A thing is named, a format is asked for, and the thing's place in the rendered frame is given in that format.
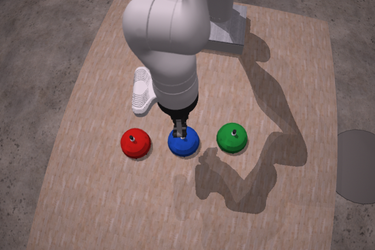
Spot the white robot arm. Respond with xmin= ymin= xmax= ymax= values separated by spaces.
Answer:
xmin=122 ymin=0 xmax=234 ymax=117

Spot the green service bell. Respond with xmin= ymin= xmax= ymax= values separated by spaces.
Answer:
xmin=216 ymin=122 xmax=247 ymax=154

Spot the red dome bell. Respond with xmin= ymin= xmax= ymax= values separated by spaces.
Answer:
xmin=121 ymin=128 xmax=151 ymax=159

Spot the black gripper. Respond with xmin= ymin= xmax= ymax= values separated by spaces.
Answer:
xmin=157 ymin=90 xmax=199 ymax=138

